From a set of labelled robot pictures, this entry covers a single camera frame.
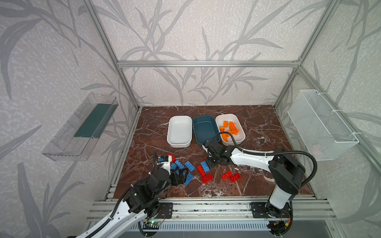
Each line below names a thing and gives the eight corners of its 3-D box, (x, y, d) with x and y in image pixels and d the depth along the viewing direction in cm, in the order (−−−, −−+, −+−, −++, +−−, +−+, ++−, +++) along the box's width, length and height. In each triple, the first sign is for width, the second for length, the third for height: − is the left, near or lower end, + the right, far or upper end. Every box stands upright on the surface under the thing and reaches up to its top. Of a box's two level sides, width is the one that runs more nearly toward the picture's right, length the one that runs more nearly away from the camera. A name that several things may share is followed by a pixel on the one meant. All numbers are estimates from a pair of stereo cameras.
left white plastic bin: (166, 148, 99) (165, 143, 94) (171, 120, 115) (170, 115, 109) (191, 148, 99) (191, 143, 94) (192, 120, 115) (192, 115, 109)
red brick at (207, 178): (203, 184, 84) (203, 183, 82) (200, 178, 86) (200, 177, 84) (213, 179, 86) (213, 178, 84) (210, 174, 88) (210, 172, 86)
